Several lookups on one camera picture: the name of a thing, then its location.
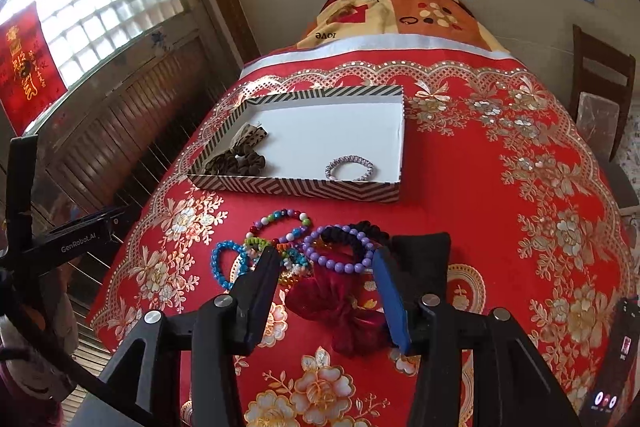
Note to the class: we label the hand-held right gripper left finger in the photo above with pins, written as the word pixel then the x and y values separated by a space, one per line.
pixel 260 287

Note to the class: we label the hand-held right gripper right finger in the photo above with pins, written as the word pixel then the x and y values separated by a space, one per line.
pixel 392 297

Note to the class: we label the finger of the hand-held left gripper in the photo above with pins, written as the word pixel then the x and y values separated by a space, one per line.
pixel 114 219

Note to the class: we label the red velvet hair bow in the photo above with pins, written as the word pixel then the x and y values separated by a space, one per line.
pixel 335 312

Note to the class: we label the black scrunchie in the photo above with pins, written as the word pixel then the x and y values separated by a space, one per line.
pixel 370 229

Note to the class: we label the striped cardboard box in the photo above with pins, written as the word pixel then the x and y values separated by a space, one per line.
pixel 310 132

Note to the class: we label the brown scrunchie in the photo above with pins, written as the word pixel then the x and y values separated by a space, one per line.
pixel 250 162
pixel 217 166

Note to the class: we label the wooden slatted panel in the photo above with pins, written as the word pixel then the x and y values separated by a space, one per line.
pixel 150 107

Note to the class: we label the red floral tablecloth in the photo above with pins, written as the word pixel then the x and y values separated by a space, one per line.
pixel 475 207

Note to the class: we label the black smartphone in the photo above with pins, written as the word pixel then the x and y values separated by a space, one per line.
pixel 620 337

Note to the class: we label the clear plastic wrapped packet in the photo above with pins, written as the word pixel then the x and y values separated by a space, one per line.
pixel 597 117

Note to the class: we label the orange printed blanket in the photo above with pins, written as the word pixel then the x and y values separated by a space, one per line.
pixel 425 14

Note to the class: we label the dark wooden chair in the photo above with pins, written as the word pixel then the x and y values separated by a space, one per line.
pixel 600 57

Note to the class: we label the red wall poster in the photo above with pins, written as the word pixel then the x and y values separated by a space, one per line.
pixel 27 67

